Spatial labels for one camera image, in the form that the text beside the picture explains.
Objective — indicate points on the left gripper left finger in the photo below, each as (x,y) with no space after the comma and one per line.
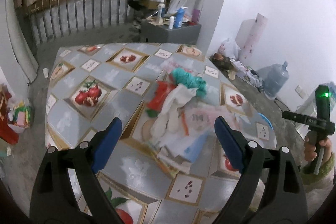
(53,199)

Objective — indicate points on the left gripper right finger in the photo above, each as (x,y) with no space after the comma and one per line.
(269,190)

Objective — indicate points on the right hand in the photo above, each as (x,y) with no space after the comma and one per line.
(310,154)

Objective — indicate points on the large blue water jug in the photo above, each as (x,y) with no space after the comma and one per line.
(275,79)

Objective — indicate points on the fruit pattern tablecloth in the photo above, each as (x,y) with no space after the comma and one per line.
(188,180)

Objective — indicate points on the colourful clutter pile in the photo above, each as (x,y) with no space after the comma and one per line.
(16,116)

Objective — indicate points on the pink labelled package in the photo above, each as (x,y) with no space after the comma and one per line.
(198,120)

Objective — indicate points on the white cloth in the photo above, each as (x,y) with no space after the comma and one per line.
(167,120)

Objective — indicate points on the red plastic bag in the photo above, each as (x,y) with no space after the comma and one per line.
(154,107)

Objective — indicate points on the clear pink printed bag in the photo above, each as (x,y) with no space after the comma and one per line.
(170,64)

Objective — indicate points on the teal crumpled cloth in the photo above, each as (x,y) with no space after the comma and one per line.
(180,76)

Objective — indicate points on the purple cup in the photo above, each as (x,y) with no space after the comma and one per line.
(196,15)

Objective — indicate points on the blue detergent bottle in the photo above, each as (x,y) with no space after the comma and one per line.
(179,17)

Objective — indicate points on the small white bottle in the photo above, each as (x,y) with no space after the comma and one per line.
(171,22)

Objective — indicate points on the grey cabinet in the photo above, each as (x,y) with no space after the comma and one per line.
(162,34)

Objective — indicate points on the white spray bottle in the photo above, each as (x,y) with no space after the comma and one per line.
(161,11)

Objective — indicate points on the metal balcony railing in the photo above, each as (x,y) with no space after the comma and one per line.
(52,19)

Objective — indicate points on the white plastic bag by wall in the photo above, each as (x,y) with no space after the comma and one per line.
(229,48)

